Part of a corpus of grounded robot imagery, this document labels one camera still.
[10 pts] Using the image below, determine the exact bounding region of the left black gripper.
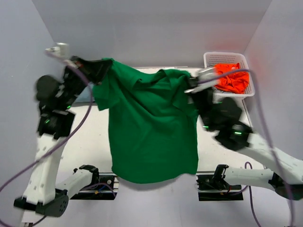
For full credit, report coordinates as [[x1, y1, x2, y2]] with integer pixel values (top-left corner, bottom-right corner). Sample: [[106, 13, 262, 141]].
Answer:
[[62, 56, 114, 109]]

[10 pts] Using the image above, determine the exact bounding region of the green t shirt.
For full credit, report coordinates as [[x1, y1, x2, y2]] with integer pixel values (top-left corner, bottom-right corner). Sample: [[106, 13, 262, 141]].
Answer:
[[93, 61, 198, 184]]

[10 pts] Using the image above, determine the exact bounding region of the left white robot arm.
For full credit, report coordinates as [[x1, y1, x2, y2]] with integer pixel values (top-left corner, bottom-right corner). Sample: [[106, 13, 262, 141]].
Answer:
[[14, 56, 113, 218]]

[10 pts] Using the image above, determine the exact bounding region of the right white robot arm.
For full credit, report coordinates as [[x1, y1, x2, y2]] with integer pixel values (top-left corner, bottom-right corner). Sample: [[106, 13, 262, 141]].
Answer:
[[186, 78, 303, 201]]

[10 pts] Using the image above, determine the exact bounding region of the grey garment in basket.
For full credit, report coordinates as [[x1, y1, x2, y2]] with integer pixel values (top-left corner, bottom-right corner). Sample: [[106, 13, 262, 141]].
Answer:
[[213, 86, 233, 94]]

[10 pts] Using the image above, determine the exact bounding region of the folded light blue t shirt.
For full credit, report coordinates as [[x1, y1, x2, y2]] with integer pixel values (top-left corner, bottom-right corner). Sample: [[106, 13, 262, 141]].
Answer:
[[75, 83, 94, 103]]

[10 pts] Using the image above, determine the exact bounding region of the white plastic basket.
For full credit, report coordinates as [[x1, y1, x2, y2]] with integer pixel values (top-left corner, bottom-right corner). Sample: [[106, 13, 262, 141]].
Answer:
[[204, 52, 255, 100]]

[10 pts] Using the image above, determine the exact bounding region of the orange t shirt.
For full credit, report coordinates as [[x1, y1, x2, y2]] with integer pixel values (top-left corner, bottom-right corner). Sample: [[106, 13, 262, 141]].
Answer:
[[214, 63, 250, 94]]

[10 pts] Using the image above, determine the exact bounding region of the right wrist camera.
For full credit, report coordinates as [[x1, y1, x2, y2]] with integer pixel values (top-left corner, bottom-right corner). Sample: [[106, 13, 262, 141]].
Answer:
[[185, 67, 219, 94]]

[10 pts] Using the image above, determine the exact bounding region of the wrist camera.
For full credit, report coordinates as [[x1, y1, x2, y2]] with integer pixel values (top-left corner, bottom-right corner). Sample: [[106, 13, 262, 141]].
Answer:
[[45, 42, 70, 60], [185, 67, 219, 94]]

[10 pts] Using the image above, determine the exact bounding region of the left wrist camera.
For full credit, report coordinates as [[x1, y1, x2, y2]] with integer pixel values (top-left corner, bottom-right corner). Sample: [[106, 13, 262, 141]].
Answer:
[[45, 42, 70, 60]]

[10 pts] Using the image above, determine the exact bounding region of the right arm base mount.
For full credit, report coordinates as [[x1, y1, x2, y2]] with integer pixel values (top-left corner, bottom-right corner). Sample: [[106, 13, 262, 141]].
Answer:
[[196, 164, 243, 201]]

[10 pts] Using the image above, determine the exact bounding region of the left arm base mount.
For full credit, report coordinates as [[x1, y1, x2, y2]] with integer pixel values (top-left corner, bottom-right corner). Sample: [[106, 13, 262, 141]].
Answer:
[[71, 173, 119, 201]]

